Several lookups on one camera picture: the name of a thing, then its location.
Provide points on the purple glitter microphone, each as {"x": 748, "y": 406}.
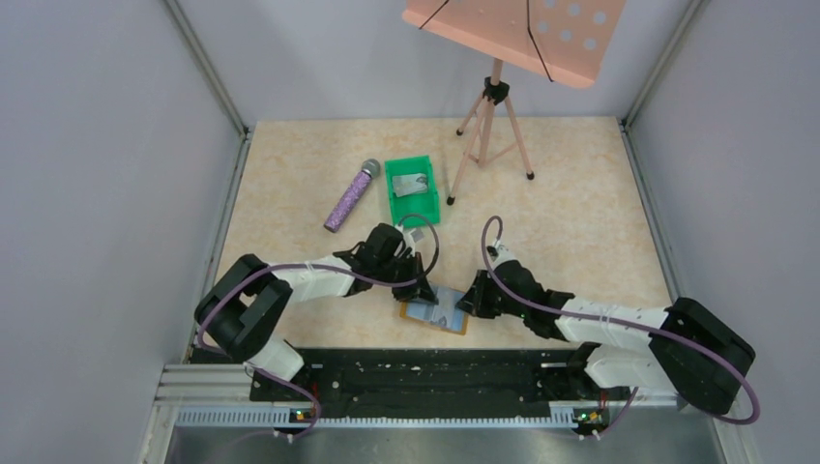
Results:
{"x": 370, "y": 170}

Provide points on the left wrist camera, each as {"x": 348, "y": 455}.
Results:
{"x": 413, "y": 235}

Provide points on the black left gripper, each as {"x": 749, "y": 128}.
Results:
{"x": 410, "y": 272}

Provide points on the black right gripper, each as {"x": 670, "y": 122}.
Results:
{"x": 483, "y": 293}

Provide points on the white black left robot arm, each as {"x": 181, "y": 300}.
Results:
{"x": 241, "y": 311}

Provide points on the green plastic bin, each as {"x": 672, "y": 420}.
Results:
{"x": 411, "y": 190}

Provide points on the yellow leather card holder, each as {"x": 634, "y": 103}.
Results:
{"x": 417, "y": 311}

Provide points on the pink music stand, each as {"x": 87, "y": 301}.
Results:
{"x": 562, "y": 40}

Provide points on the silver credit card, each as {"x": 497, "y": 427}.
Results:
{"x": 409, "y": 182}

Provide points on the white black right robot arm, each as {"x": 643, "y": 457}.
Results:
{"x": 682, "y": 348}

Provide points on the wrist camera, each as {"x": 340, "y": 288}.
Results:
{"x": 413, "y": 235}
{"x": 499, "y": 253}

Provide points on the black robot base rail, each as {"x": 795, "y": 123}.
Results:
{"x": 407, "y": 388}

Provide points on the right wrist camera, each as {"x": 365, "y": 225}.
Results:
{"x": 499, "y": 253}

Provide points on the silver VIP card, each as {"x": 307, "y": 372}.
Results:
{"x": 410, "y": 189}
{"x": 443, "y": 315}

